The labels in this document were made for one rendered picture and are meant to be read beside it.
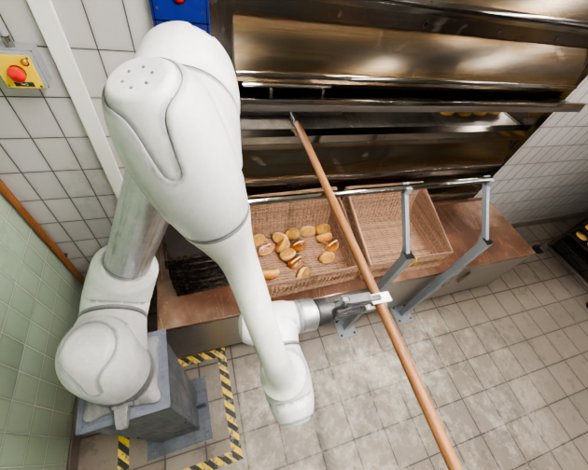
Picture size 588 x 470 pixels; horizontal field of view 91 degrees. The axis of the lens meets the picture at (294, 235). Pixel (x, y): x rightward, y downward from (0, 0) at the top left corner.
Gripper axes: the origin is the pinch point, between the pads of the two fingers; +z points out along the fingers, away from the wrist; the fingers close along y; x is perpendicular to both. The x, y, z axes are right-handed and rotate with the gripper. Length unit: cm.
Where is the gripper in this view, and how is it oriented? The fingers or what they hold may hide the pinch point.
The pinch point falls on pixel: (377, 300)
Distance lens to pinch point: 92.4
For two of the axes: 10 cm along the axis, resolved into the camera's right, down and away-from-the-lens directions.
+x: 2.6, 7.9, -5.5
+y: -1.7, 6.0, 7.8
